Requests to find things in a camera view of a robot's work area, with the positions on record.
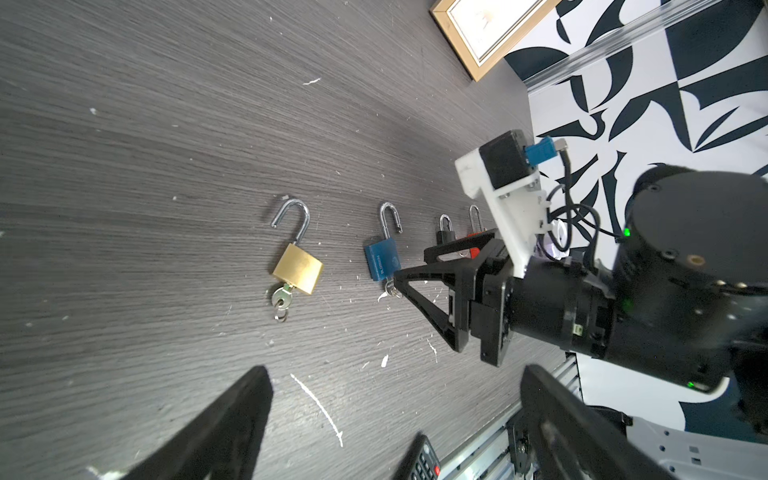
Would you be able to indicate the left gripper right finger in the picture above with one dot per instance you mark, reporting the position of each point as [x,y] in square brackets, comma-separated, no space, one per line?
[571,441]

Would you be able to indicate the wooden picture frame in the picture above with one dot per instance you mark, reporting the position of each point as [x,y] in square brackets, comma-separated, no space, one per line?
[483,32]

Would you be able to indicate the small black padlock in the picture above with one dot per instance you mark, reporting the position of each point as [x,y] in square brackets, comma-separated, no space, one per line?
[445,232]

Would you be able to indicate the blue padlock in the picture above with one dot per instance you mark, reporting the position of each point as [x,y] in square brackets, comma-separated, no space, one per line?
[382,257]

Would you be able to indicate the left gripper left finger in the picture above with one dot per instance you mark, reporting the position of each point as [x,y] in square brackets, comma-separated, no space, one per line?
[223,441]

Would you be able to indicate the red padlock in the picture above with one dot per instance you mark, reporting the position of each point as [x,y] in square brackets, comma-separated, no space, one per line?
[476,224]

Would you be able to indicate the black remote control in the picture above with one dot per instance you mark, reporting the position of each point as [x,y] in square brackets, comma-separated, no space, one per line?
[420,462]

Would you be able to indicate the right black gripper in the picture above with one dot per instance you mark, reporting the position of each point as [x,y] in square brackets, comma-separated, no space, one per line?
[481,290]

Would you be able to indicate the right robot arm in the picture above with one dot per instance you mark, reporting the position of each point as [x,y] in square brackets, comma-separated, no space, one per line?
[685,302]

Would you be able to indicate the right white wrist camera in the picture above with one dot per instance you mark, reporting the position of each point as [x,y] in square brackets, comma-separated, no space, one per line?
[505,173]

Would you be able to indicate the brass padlock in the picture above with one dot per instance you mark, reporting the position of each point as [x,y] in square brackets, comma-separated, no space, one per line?
[297,270]

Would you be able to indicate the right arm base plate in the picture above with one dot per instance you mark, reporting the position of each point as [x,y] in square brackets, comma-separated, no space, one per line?
[520,449]

